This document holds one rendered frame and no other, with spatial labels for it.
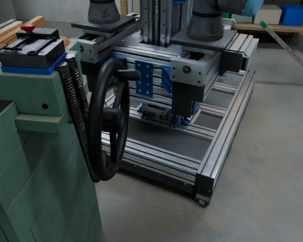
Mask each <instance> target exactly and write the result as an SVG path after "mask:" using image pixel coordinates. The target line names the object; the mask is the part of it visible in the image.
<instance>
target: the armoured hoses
mask: <svg viewBox="0 0 303 242"><path fill-rule="evenodd" d="M63 58H64V61H62V62H59V63H57V64H56V65H55V68H56V70H57V71H58V72H59V74H60V77H61V80H62V83H63V88H64V92H65V95H66V100H67V103H68V107H69V110H70V114H71V117H72V120H73V124H74V127H75V130H76V134H77V136H78V140H79V143H80V146H81V149H82V152H83V155H84V159H85V162H86V165H87V168H88V171H89V174H90V177H91V180H92V181H93V182H94V183H98V182H99V181H100V180H99V179H98V178H97V177H96V176H95V175H94V173H93V171H92V169H91V166H90V162H89V157H88V146H87V125H85V123H84V119H83V116H82V113H83V114H85V113H88V110H89V105H88V101H87V98H86V94H85V90H84V87H83V84H82V79H81V76H80V73H79V69H78V65H77V62H76V58H75V55H74V54H67V55H65V56H64V57H63ZM102 157H103V162H104V165H105V167H106V159H107V152H106V151H105V150H103V151H102Z"/></svg>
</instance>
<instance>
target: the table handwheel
mask: <svg viewBox="0 0 303 242"><path fill-rule="evenodd" d="M118 70H125V67H124V65H123V63H122V62H121V61H119V60H117V59H110V60H108V61H106V62H105V63H104V64H103V66H102V67H101V69H100V70H99V72H98V75H97V77H96V80H95V83H94V86H93V89H92V94H91V98H90V104H89V110H88V113H85V114H83V113H82V116H83V119H84V123H85V125H87V146H88V157H89V162H90V166H91V169H92V171H93V173H94V175H95V176H96V177H97V178H98V179H99V180H101V181H108V180H110V179H111V178H112V177H113V176H114V175H115V174H116V172H117V171H118V169H119V166H120V164H121V161H122V158H123V154H124V150H125V146H126V139H127V133H128V125H129V111H130V94H129V82H128V80H123V79H119V78H118V79H117V80H118V89H117V92H116V96H115V99H114V103H113V106H112V108H109V107H105V108H104V102H105V97H106V92H107V88H108V85H109V82H110V79H111V77H112V75H113V73H114V72H115V71H118ZM101 131H103V132H109V135H110V147H111V160H110V163H109V164H108V166H107V168H106V167H105V165H104V162H103V157H102V147H101ZM116 133H118V134H117V137H116Z"/></svg>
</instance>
